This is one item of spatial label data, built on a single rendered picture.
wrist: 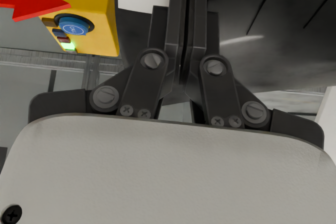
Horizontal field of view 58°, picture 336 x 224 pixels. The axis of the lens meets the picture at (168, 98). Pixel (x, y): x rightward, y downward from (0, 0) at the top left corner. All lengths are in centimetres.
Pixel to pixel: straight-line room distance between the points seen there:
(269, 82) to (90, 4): 28
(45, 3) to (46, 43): 80
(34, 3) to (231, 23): 10
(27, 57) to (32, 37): 6
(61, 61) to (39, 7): 76
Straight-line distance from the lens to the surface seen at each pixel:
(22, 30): 102
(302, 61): 20
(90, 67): 91
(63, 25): 45
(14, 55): 100
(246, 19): 16
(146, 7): 16
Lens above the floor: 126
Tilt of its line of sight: 13 degrees down
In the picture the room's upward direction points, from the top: 175 degrees counter-clockwise
